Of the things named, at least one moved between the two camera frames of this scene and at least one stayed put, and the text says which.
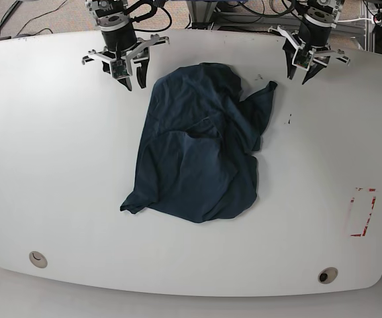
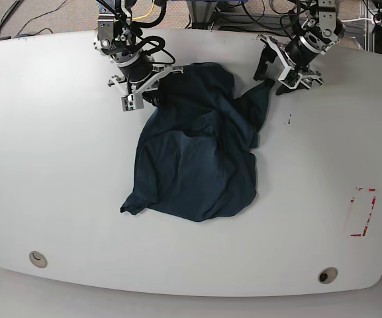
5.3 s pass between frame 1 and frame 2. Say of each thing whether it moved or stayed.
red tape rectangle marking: stayed
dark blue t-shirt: stayed
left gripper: moved
